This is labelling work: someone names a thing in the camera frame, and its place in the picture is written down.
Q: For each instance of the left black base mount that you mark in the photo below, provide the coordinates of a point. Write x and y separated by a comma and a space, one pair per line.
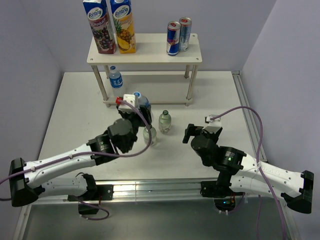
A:
104, 192

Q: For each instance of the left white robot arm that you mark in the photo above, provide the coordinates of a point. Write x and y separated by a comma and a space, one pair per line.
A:
31, 180

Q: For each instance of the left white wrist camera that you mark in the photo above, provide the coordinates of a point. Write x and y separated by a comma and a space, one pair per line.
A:
127, 103

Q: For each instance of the aluminium rail frame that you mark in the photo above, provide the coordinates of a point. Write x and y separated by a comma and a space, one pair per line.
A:
131, 190

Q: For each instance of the green-cap glass bottle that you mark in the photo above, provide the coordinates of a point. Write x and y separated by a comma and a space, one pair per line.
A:
153, 136
164, 122

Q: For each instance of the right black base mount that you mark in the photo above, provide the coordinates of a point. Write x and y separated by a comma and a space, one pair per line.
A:
226, 201

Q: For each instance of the blue-cap water bottle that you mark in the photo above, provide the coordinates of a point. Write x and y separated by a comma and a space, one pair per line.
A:
142, 100
116, 82

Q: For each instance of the yellow pineapple juice carton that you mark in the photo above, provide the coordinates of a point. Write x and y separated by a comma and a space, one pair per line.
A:
124, 26

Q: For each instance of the silver tall energy drink can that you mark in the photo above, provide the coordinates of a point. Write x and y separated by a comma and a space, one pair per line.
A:
185, 32

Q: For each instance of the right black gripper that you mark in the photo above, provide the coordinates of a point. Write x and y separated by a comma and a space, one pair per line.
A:
192, 130

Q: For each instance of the purple grape juice carton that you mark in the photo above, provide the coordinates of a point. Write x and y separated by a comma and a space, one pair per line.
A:
100, 25

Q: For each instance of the blue red bull can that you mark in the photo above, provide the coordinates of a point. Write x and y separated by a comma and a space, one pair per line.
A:
173, 38

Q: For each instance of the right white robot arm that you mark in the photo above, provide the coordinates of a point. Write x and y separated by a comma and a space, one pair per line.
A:
241, 173

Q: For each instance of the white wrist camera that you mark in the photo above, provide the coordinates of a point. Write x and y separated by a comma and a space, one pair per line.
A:
127, 103
213, 123

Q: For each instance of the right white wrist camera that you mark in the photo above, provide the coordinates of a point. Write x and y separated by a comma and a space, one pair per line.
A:
213, 123

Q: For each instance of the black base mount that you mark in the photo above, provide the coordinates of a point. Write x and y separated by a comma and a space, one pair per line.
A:
226, 201
104, 192

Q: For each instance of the white two-tier shelf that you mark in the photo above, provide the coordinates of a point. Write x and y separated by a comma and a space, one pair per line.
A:
160, 87

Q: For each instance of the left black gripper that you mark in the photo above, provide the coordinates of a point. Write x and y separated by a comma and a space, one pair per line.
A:
125, 114

